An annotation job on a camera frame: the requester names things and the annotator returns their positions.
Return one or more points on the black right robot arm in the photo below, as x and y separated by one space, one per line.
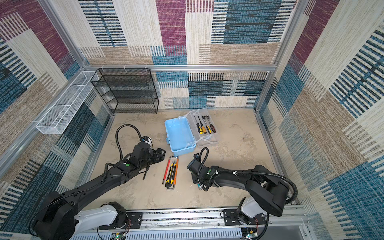
269 192

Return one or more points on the white wire mesh basket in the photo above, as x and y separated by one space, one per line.
59 116

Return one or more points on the ratchet wrench dark handle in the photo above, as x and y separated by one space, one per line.
210 124

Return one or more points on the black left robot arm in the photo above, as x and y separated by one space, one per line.
55 220

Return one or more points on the orange handled tool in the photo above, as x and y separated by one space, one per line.
176 172

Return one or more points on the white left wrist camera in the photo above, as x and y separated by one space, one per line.
146 139

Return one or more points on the light blue plastic tool box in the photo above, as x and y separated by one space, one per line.
183 135

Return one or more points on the black mesh shelf rack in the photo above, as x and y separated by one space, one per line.
127 91

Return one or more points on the yellow handled wrench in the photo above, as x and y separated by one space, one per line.
206 125

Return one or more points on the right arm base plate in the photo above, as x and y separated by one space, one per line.
233 217

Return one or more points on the black handled screwdriver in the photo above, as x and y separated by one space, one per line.
199 127

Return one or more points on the yellow black utility knife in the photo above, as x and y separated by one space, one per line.
169 182

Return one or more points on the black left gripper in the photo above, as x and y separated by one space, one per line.
161 156

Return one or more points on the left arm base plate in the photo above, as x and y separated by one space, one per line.
129 220

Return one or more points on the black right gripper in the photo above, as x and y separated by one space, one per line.
194 177

